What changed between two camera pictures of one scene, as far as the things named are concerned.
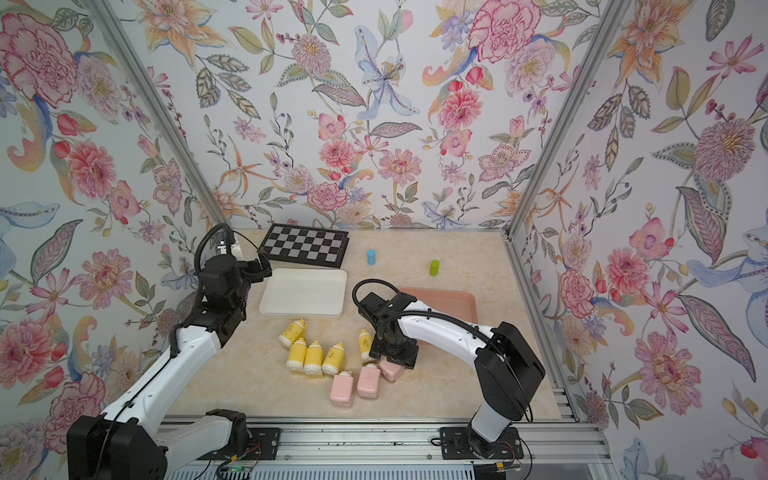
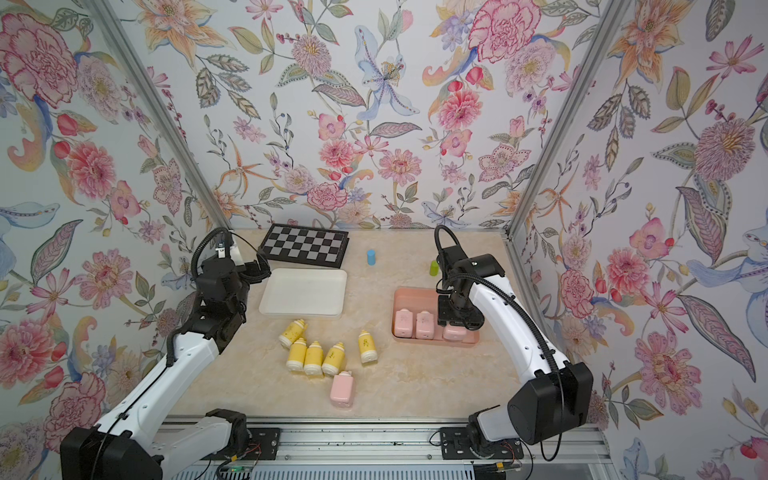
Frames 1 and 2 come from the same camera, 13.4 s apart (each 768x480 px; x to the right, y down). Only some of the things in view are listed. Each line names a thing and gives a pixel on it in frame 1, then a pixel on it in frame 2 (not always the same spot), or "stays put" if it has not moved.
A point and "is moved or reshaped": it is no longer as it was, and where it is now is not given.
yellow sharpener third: (314, 359) stays put
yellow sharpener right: (365, 343) stays put
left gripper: (258, 273) stays put
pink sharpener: (342, 389) stays put
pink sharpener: (368, 384) is moved or reshaped
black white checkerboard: (306, 245) stays put
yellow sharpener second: (297, 355) stays put
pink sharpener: (389, 370) is moved or reshaped
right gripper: (405, 359) -> (443, 314)
